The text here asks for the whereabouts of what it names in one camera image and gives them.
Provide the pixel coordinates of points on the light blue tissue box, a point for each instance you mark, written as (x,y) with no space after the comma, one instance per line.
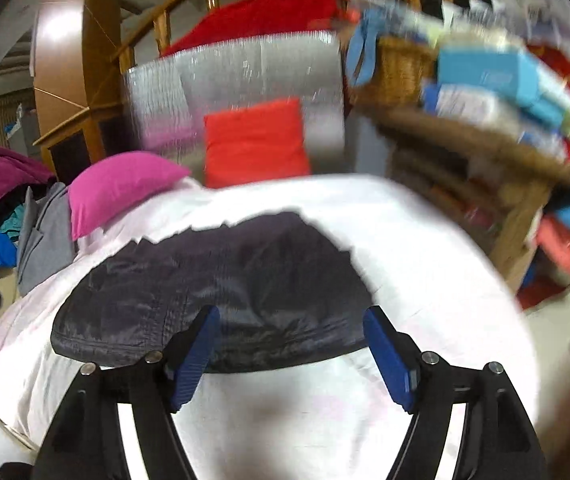
(485,75)

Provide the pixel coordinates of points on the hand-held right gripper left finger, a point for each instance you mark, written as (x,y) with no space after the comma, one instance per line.
(192,360)

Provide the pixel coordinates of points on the magenta cloth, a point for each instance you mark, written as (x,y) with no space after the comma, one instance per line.
(0,175)

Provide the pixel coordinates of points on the grey garment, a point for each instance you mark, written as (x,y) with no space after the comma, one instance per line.
(45,245)

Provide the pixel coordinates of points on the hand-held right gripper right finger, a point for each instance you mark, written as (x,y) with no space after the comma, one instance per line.
(390,365)

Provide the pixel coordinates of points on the light blue cloth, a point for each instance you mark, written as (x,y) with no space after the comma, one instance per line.
(365,45)

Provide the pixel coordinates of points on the magenta pillow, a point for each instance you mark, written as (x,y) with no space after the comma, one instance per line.
(120,185)

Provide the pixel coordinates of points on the red box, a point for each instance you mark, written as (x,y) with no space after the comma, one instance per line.
(562,85)

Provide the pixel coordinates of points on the wicker basket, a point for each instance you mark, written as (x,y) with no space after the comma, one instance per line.
(400,72)

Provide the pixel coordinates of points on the flat cardboard sheet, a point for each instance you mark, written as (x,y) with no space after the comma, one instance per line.
(560,325)

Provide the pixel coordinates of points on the red pillow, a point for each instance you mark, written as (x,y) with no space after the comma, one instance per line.
(255,145)

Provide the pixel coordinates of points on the silver foil mat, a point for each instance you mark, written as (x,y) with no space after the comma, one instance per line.
(225,70)

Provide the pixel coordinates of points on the wooden stair railing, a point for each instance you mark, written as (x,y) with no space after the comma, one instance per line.
(160,27)

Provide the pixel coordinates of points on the teal garment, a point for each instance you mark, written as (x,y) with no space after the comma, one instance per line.
(12,222)

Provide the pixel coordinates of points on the black puffer jacket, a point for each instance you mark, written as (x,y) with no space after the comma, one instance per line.
(240,280)

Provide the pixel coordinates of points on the white blanket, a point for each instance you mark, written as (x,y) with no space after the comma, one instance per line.
(415,260)

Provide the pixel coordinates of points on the red cloth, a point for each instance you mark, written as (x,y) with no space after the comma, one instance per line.
(265,15)

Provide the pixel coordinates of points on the toilet paper pack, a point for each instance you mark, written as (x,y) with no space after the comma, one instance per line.
(465,107)

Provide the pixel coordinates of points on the wooden table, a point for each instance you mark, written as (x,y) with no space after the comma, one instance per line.
(470,135)

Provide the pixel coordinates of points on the wooden column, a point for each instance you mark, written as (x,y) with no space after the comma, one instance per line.
(80,60)

